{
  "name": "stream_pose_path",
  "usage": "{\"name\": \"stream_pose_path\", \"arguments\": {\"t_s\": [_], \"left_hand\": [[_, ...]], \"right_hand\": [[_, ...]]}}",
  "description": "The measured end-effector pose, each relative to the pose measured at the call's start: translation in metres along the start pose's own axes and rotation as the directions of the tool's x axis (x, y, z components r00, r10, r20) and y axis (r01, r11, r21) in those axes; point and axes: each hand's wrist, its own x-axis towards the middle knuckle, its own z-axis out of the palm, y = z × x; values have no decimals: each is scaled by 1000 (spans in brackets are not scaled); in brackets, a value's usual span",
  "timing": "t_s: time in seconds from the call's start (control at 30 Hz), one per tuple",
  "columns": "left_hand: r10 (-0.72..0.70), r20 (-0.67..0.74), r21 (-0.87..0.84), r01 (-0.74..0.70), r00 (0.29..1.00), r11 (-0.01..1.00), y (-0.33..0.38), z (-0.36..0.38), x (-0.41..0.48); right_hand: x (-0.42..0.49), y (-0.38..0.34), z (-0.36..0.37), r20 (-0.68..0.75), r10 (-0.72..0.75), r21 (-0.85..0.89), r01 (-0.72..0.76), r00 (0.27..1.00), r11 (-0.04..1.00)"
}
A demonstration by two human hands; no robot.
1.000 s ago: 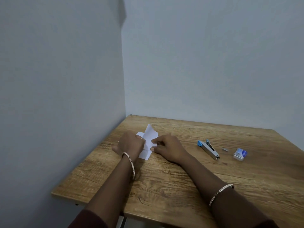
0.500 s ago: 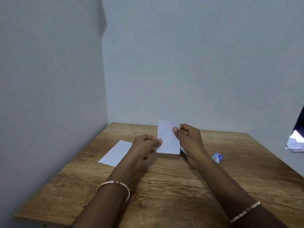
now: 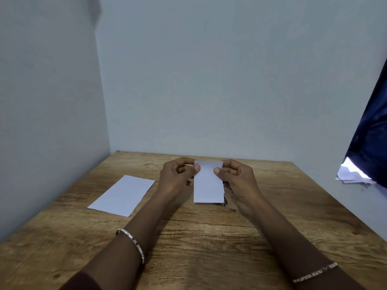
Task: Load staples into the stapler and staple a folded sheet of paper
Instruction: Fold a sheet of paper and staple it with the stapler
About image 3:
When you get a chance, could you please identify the gold right wrist bracelet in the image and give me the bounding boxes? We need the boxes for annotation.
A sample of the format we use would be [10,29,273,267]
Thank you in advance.
[291,262,338,284]

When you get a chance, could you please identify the person's left forearm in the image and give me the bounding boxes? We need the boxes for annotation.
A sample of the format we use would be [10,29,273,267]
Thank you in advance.
[80,190,182,290]

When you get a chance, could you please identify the person's left hand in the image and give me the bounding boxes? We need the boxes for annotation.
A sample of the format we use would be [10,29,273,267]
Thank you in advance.
[157,157,201,200]

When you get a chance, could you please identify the white paper sheet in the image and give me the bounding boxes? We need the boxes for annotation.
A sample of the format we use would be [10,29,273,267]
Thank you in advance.
[193,160,226,204]
[87,174,156,218]

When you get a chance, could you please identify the person's right hand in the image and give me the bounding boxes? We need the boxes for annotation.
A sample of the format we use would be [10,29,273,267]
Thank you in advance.
[213,159,264,218]

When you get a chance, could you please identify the pile of white paper scraps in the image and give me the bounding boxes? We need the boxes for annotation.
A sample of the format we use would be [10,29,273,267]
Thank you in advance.
[335,157,377,184]

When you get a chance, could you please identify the maroon left sleeve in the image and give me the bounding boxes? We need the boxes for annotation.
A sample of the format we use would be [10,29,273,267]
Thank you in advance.
[59,270,103,290]

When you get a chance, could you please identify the gold wrist bracelet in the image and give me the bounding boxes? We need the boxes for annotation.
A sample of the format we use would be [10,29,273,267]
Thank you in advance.
[291,262,338,284]
[116,228,145,265]

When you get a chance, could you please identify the dark blue curtain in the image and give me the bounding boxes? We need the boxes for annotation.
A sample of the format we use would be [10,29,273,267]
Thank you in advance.
[345,57,387,189]

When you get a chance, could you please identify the person's right forearm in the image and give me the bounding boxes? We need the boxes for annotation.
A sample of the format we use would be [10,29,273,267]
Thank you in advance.
[239,196,363,290]

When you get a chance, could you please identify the gold left wrist bracelet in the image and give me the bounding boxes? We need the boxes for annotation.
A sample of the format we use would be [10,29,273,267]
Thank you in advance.
[116,228,145,265]

